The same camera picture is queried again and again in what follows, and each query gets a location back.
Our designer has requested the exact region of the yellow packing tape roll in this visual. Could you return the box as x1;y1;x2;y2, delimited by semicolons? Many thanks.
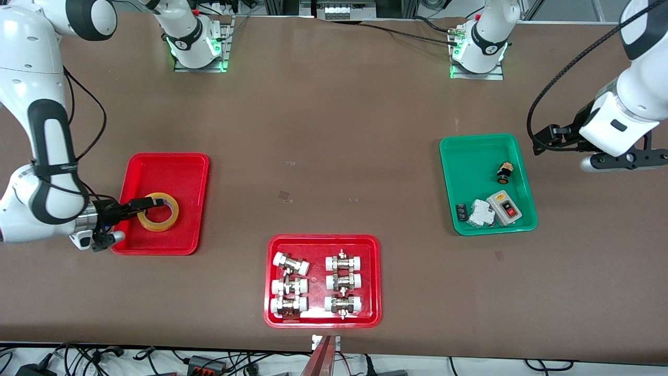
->
137;193;180;232

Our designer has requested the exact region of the red plastic tray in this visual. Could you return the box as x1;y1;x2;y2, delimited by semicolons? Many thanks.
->
110;152;210;256
264;234;382;329

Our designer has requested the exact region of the green plastic tray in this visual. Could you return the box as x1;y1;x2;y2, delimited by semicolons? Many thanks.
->
439;133;539;237

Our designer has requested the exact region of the white circuit breaker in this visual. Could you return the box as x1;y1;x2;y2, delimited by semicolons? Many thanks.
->
466;199;495;228

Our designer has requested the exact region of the white capped metal valve fitting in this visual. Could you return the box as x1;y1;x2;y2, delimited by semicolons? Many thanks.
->
272;252;311;276
325;273;363;292
271;277;309;296
270;296;308;318
325;249;364;272
324;294;363;320

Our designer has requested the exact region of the black orange connector box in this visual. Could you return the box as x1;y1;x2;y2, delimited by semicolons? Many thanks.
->
187;355;226;374

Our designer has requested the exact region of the reddish metal pole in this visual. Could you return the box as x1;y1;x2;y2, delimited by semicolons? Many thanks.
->
301;337;337;376

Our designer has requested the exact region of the white power strip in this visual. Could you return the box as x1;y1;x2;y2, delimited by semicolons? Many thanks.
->
324;2;377;20

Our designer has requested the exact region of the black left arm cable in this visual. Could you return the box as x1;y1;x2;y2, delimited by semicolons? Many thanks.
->
527;0;655;149

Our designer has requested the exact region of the grey switch box red button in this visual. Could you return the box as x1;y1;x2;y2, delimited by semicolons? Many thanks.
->
486;191;524;227

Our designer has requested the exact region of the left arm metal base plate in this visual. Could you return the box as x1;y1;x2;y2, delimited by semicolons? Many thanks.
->
450;50;505;81

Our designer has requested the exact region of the black cable bundle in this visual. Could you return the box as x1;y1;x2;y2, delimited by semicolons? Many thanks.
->
50;342;128;376

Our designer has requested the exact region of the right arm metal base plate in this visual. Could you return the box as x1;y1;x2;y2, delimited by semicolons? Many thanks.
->
174;15;234;73

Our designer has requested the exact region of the black table cable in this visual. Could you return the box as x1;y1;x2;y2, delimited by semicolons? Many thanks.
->
360;21;462;46

